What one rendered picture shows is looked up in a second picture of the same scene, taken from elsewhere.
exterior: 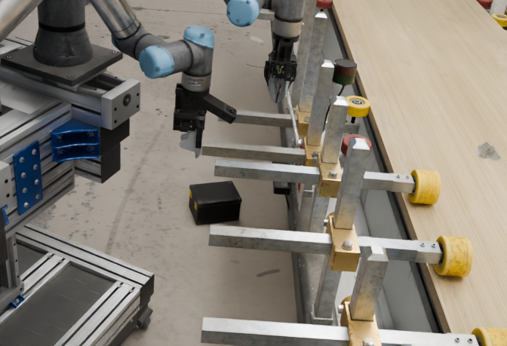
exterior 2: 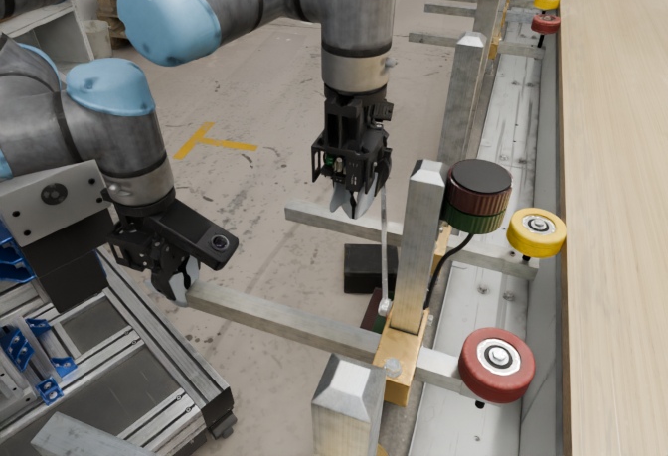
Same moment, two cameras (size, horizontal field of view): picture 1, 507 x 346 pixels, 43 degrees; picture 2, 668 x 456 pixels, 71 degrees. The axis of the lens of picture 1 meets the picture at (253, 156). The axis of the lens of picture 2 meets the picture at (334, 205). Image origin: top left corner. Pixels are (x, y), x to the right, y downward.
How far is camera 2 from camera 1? 1.27 m
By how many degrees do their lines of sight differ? 21
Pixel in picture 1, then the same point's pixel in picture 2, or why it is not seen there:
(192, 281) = (310, 375)
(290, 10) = (343, 22)
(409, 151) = (637, 412)
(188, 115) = (131, 245)
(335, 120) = (329, 443)
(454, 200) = not seen: outside the picture
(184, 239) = (323, 310)
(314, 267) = not seen: outside the picture
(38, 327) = not seen: hidden behind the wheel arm
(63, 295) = (114, 394)
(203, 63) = (114, 150)
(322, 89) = (416, 230)
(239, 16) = (145, 37)
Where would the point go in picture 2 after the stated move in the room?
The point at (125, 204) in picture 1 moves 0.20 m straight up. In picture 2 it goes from (277, 251) to (273, 215)
